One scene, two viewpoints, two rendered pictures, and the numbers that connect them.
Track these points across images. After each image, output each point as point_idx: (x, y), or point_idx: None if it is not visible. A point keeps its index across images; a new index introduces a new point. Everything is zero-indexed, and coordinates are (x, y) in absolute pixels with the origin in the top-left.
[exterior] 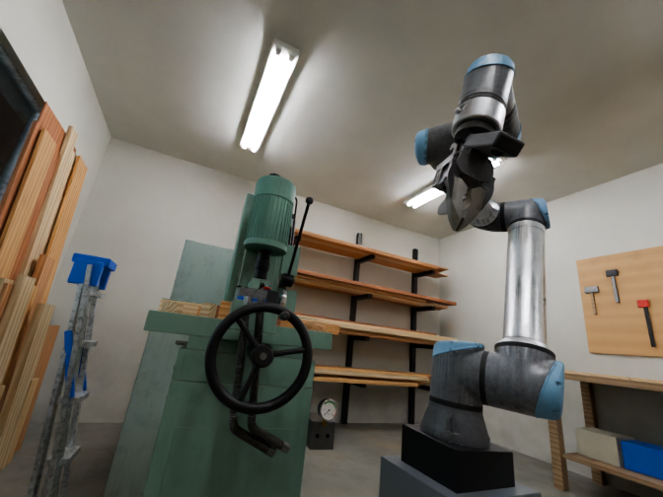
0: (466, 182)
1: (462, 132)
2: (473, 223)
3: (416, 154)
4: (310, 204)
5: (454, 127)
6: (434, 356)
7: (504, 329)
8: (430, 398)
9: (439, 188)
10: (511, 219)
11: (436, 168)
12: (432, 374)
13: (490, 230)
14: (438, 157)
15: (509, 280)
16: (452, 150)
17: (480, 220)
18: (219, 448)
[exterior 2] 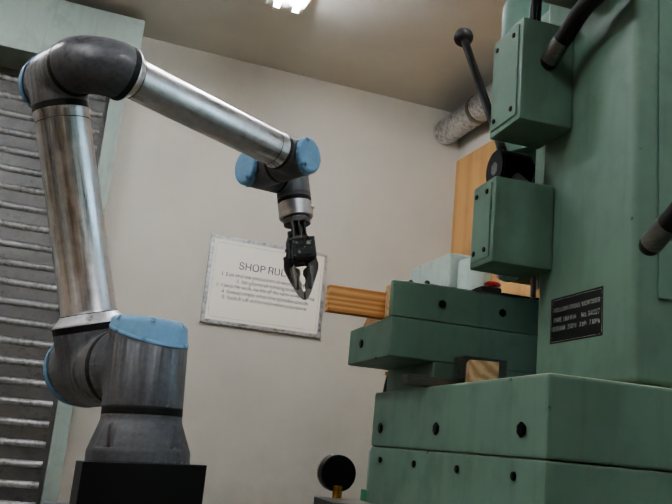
0: (300, 262)
1: (307, 224)
2: (132, 91)
3: (315, 171)
4: (459, 44)
5: (311, 216)
6: (187, 349)
7: (111, 297)
8: (181, 414)
9: (311, 257)
10: (88, 97)
11: (286, 167)
12: (184, 376)
13: (91, 91)
14: (294, 177)
15: (103, 218)
16: (304, 220)
17: (130, 97)
18: None
